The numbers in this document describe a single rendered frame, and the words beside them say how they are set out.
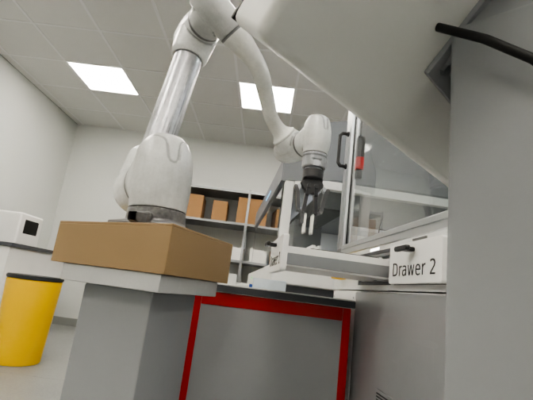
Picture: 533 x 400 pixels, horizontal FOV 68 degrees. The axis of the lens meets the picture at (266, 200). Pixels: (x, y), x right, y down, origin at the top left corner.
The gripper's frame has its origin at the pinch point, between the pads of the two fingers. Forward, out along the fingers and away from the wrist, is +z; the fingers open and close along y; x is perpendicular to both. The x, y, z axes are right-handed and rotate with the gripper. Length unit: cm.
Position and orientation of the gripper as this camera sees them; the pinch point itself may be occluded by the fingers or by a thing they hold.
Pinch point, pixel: (307, 224)
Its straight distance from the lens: 141.5
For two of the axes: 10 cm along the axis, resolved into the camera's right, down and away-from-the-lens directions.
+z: -1.3, 9.7, -2.2
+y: 9.9, 1.5, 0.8
